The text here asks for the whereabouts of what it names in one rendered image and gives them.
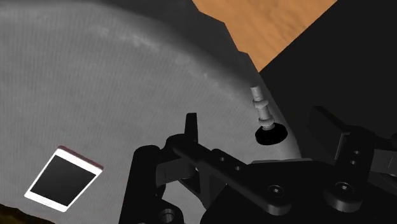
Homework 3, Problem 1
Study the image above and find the white peg on black base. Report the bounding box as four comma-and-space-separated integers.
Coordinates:
249, 86, 289, 146

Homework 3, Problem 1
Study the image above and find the white tablet with black screen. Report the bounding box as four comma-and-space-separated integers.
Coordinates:
24, 144, 104, 213

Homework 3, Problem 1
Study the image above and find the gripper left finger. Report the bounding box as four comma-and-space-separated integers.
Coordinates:
118, 112, 294, 224

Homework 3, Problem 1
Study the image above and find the grey fabric bed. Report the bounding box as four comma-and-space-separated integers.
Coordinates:
0, 0, 302, 224

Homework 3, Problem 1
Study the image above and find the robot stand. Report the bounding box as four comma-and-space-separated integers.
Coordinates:
258, 0, 397, 162

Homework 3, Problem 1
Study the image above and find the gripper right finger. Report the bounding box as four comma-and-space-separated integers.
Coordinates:
307, 106, 397, 214

